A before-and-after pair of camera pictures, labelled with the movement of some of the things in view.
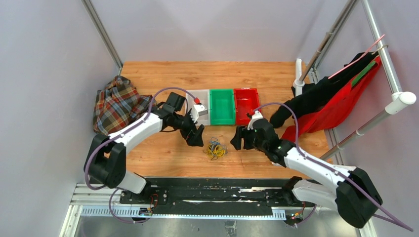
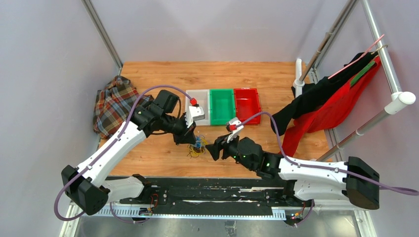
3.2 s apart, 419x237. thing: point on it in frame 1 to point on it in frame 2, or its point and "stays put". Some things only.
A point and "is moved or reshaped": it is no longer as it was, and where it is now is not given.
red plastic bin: (246, 100) stays put
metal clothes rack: (399, 100) stays put
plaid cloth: (118, 104) stays put
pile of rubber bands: (215, 149) is moved or reshaped
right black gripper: (236, 140) to (219, 143)
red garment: (327, 116) stays put
